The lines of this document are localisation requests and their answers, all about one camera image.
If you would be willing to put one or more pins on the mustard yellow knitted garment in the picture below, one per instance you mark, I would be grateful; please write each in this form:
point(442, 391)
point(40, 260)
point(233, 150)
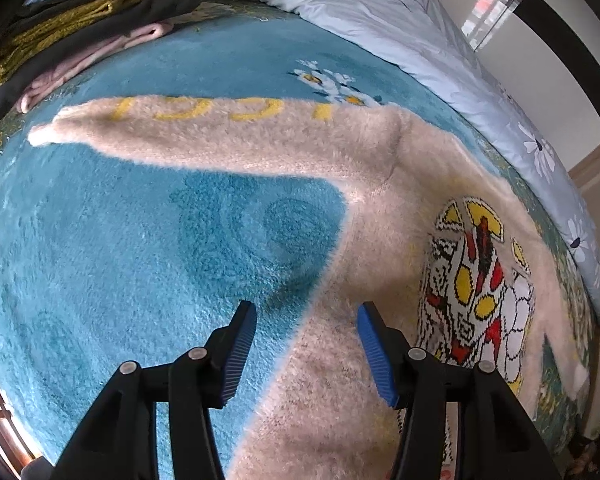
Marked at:
point(45, 27)

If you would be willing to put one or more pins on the cream fuzzy printed sweater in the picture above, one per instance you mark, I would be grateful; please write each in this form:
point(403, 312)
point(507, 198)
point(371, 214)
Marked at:
point(370, 185)

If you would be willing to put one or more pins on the teal floral blanket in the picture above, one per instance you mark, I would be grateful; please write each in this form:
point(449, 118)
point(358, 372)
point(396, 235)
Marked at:
point(105, 260)

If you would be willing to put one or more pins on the pile of folded clothes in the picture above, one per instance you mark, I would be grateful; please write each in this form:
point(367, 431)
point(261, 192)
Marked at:
point(45, 45)

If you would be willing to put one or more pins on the light blue floral quilt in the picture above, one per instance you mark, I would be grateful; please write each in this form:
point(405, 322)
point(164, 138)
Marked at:
point(430, 45)

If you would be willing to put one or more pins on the pink folded garment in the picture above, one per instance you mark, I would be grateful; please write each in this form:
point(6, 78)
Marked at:
point(80, 57)

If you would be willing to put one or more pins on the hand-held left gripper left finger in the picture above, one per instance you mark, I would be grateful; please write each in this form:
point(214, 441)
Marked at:
point(240, 347)

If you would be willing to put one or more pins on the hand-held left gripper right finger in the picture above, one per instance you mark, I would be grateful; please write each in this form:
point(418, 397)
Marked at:
point(375, 350)

